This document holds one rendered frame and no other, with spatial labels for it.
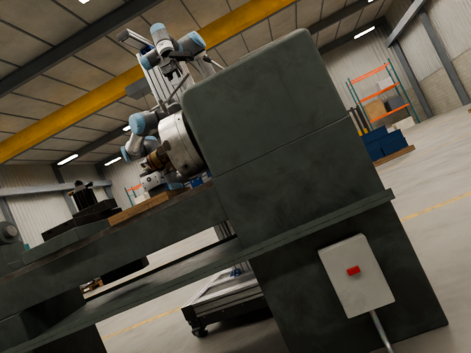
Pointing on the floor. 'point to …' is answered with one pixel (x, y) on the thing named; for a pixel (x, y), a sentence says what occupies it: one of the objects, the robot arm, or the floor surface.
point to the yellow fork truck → (359, 120)
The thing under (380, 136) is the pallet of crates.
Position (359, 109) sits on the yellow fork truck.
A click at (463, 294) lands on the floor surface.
